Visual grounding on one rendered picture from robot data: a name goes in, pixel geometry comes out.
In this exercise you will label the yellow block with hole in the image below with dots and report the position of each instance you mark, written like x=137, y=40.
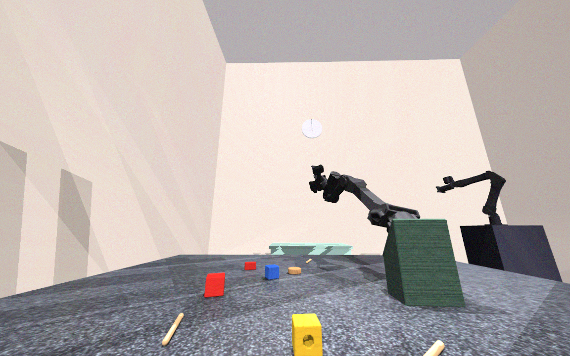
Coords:
x=306, y=335

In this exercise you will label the blue cube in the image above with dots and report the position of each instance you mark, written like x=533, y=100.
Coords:
x=271, y=271

